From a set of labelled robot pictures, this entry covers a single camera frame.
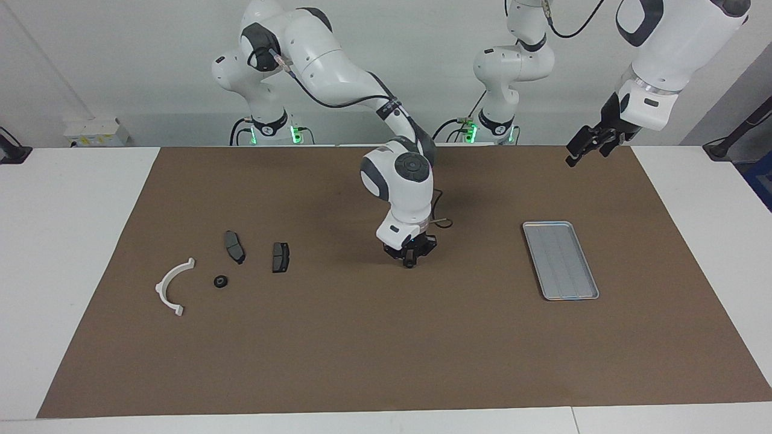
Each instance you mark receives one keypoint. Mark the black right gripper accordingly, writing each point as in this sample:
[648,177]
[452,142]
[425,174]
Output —
[405,246]

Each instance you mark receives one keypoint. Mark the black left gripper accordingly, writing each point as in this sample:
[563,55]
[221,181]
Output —
[616,120]

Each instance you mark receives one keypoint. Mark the large black bearing gear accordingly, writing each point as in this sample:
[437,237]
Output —
[221,281]

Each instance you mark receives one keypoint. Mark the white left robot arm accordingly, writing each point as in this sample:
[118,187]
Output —
[675,42]

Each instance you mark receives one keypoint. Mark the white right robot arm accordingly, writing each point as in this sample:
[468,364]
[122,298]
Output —
[338,66]

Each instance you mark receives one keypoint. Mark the silver metal tray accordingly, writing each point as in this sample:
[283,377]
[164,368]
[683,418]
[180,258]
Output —
[574,284]

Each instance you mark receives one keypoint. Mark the brown table mat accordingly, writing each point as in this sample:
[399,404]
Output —
[386,337]

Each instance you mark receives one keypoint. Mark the grey rectangular brake pad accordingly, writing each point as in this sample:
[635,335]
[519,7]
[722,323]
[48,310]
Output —
[280,258]

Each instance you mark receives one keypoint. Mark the blue box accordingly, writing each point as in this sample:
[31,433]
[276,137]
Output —
[761,184]

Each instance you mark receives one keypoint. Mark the grey curved brake pad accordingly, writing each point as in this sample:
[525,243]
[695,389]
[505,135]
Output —
[232,244]

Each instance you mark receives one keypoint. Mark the black table clamp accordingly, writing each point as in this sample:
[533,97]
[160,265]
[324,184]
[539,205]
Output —
[12,154]

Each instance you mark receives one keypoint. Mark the white curved plastic bracket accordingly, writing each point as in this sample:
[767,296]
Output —
[161,289]

